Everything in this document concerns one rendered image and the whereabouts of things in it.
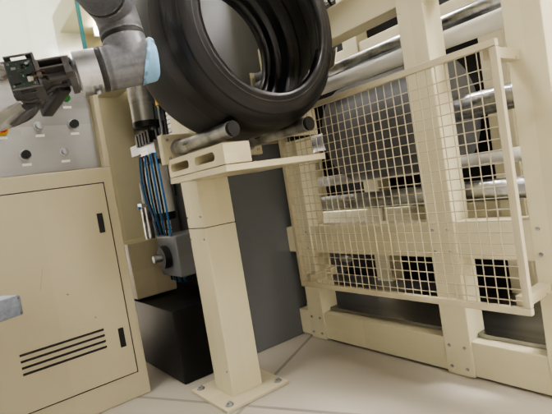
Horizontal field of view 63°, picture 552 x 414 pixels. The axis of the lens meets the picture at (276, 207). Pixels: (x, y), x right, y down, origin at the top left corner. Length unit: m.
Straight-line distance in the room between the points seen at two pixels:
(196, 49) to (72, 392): 1.27
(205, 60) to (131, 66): 0.27
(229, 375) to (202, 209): 0.60
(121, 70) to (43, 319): 1.06
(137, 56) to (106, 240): 0.98
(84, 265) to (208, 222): 0.50
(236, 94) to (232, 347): 0.90
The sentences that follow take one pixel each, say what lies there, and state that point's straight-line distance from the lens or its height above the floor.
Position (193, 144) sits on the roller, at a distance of 1.42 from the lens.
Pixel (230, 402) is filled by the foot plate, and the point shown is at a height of 0.02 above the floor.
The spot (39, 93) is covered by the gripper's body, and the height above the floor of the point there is 0.98.
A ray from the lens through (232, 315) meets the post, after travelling 1.67.
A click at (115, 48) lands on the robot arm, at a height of 1.05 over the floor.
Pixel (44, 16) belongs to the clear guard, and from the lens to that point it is 1.99.
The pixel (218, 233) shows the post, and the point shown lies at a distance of 1.62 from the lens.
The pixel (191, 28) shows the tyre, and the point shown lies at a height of 1.15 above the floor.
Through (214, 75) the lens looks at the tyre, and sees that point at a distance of 1.22.
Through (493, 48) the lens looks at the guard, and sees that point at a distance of 1.29.
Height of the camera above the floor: 0.74
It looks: 3 degrees down
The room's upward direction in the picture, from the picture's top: 9 degrees counter-clockwise
